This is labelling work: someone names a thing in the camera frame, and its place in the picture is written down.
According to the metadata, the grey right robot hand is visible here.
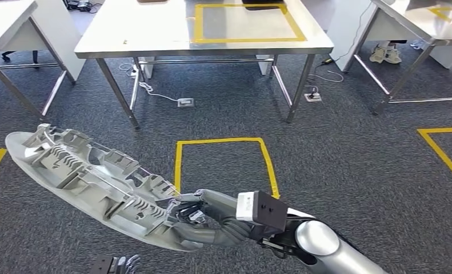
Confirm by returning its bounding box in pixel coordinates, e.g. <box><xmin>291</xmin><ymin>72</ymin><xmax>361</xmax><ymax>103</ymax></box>
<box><xmin>167</xmin><ymin>189</ymin><xmax>250</xmax><ymax>247</ymax></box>

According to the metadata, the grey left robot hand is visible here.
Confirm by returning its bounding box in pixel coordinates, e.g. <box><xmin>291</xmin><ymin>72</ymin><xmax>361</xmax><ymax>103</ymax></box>
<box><xmin>114</xmin><ymin>254</ymin><xmax>141</xmax><ymax>274</ymax></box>

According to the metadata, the silver plastic wheel hubcap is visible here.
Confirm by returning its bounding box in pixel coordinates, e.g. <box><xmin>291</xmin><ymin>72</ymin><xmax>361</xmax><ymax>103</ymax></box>
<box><xmin>5</xmin><ymin>123</ymin><xmax>212</xmax><ymax>253</ymax></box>

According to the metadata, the steel workbench table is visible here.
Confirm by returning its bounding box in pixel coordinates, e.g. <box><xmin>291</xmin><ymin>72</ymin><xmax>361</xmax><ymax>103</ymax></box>
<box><xmin>74</xmin><ymin>0</ymin><xmax>335</xmax><ymax>131</ymax></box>

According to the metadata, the person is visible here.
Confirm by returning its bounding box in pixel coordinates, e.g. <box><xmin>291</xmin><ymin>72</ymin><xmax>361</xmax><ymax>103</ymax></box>
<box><xmin>369</xmin><ymin>41</ymin><xmax>408</xmax><ymax>65</ymax></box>

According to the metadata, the steel table with white panel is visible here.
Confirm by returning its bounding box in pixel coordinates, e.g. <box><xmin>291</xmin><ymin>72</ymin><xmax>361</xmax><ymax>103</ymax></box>
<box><xmin>0</xmin><ymin>0</ymin><xmax>87</xmax><ymax>122</ymax></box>
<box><xmin>327</xmin><ymin>0</ymin><xmax>452</xmax><ymax>115</ymax></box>

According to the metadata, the white cable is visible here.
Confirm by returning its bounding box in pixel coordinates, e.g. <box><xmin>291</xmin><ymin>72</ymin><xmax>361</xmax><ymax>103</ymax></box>
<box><xmin>118</xmin><ymin>62</ymin><xmax>180</xmax><ymax>103</ymax></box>
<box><xmin>308</xmin><ymin>69</ymin><xmax>345</xmax><ymax>84</ymax></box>

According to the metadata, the large yellow table tape frame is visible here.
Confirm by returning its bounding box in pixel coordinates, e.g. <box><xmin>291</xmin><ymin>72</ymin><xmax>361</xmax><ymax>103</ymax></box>
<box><xmin>193</xmin><ymin>3</ymin><xmax>308</xmax><ymax>44</ymax></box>

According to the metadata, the black adapters and cables pile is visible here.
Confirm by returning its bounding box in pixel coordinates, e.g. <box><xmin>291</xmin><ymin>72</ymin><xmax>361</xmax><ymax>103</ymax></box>
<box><xmin>63</xmin><ymin>0</ymin><xmax>102</xmax><ymax>14</ymax></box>

